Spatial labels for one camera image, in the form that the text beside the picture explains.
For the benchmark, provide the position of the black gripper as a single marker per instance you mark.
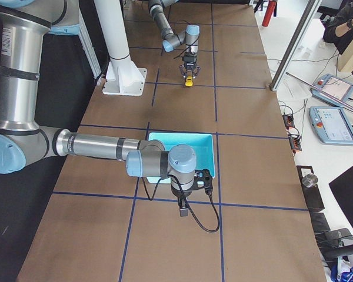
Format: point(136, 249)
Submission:
point(182, 195)
point(189, 61)

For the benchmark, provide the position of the yellow beetle toy car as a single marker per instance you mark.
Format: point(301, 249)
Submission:
point(189, 81)

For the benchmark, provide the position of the turquoise plastic bin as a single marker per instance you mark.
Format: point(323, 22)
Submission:
point(189, 151)

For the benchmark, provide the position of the red cylinder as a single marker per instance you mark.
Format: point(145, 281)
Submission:
point(269, 12)

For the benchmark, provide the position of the orange power strip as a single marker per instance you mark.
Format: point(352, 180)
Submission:
point(293, 133)

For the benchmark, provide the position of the metal cup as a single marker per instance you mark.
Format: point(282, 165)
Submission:
point(309, 180)

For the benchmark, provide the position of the black box under cup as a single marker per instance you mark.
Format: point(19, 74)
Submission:
point(312, 195)

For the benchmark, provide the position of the silver reacher grabber stick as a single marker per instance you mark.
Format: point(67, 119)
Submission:
point(324, 93)

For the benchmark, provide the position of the far teach pendant tablet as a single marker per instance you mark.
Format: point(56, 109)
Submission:
point(333, 85)

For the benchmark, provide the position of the teach pendant tablet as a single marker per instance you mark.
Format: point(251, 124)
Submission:
point(331, 125)
point(333, 85)

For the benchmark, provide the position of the near teach pendant tablet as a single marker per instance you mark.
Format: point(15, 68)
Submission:
point(331, 125)

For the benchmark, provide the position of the seated person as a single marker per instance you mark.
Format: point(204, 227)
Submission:
point(340, 30)

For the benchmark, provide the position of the white camera mast with base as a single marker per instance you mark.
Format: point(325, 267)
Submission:
point(122, 77)

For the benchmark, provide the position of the aluminium frame post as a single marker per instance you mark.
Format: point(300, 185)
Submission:
point(303, 24)

